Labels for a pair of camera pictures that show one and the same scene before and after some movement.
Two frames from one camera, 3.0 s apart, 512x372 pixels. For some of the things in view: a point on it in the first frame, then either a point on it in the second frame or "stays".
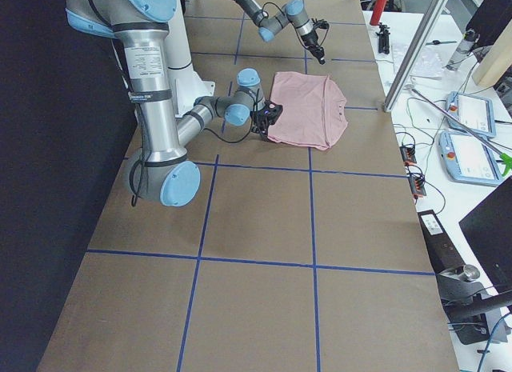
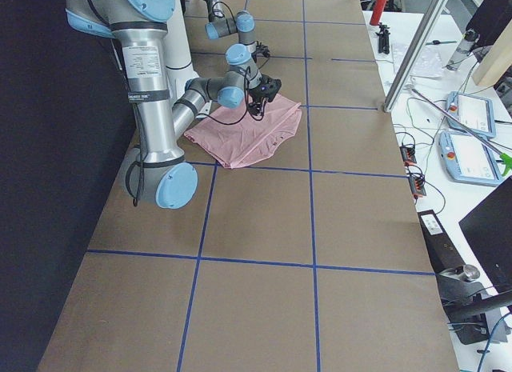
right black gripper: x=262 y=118 → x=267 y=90
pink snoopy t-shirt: x=314 y=110 → x=238 y=139
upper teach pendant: x=476 y=114 stays
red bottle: x=379 y=7 stays
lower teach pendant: x=468 y=160 stays
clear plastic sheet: x=429 y=63 stays
